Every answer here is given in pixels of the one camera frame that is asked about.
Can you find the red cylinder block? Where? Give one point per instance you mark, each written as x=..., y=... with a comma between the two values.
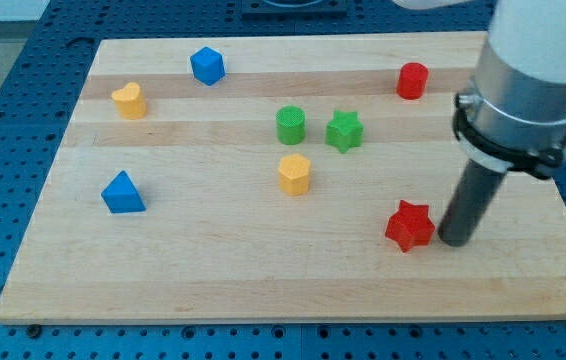
x=412, y=80

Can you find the green cylinder block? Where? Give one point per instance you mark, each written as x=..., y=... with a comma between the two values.
x=290, y=123

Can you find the green star block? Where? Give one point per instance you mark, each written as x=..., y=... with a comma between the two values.
x=344, y=131

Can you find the yellow hexagon block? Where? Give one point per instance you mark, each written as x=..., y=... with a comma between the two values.
x=294, y=174

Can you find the yellow heart block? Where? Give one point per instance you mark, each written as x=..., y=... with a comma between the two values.
x=129, y=101

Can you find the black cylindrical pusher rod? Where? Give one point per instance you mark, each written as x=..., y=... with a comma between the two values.
x=473, y=194

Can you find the red star block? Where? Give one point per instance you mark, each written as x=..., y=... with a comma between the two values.
x=410, y=226

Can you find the blue cube block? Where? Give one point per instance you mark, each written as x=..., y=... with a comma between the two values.
x=207, y=66

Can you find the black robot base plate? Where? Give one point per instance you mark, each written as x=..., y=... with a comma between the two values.
x=263, y=8

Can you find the wooden board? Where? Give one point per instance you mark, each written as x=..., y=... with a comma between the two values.
x=220, y=242

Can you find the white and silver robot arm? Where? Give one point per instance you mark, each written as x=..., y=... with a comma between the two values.
x=511, y=117

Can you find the blue triangle block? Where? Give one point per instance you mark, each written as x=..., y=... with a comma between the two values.
x=121, y=195

